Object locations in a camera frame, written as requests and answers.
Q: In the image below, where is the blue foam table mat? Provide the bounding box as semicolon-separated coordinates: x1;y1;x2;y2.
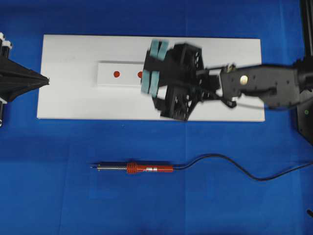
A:
0;0;313;235

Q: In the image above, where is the white raised strip plate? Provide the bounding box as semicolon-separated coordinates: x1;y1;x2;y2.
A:
96;61;144;88

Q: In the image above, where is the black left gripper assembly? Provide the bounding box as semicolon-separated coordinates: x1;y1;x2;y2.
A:
0;33;49;125

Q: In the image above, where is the right gripper black finger with teal pads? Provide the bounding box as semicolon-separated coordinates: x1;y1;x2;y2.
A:
144;39;174;73

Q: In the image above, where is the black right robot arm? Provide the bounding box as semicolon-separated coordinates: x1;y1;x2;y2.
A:
140;39;313;113

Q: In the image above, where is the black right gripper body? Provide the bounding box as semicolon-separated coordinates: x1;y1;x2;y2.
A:
161;43;221;98

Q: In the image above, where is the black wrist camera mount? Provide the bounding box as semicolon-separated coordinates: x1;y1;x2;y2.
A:
152;86;203;121

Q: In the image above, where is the black aluminium frame post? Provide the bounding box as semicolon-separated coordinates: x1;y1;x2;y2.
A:
299;0;313;59

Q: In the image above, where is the right gripper black finger holding iron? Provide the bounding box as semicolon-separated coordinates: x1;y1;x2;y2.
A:
140;70;169;97

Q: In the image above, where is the far orange dot mark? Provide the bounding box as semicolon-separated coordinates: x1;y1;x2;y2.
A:
113;71;120;78

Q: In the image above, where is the black base plate green led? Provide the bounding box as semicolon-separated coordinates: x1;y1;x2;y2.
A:
296;90;313;145

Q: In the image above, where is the white base board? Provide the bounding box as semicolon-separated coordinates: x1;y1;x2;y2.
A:
37;35;265;122

